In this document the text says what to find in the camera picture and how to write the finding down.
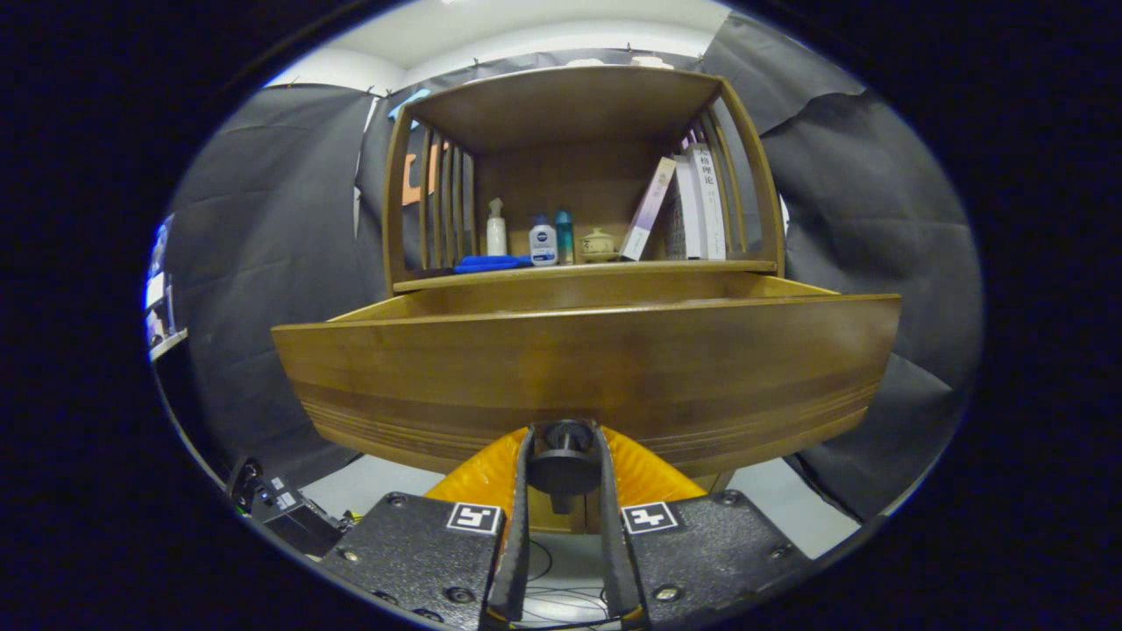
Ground wooden countertop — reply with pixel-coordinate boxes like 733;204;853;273
394;260;777;292

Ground white lotion bottle blue cap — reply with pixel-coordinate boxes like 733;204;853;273
529;215;559;266

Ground purple cover book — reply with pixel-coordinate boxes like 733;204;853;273
619;157;678;262

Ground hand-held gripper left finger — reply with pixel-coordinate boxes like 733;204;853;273
320;425;536;627

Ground black cables on floor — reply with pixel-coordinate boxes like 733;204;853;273
522;539;614;625

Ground black electronic device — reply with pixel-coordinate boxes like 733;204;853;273
230;457;347;557

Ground black round drawer knob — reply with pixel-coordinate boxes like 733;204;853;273
528;419;604;515

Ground patterned cover white book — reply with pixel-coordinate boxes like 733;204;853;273
664;155;707;260

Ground brown wooden cabinet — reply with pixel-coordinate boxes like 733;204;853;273
383;66;785;535

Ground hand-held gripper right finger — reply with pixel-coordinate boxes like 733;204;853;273
596;425;816;630

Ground thick white book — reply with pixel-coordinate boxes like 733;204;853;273
686;143;728;260

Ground blue folded cloth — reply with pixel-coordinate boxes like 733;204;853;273
453;254;533;274

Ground cluttered white shelf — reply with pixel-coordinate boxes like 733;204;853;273
145;219;188;360

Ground brown wooden drawer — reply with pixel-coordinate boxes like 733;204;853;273
272;272;902;479

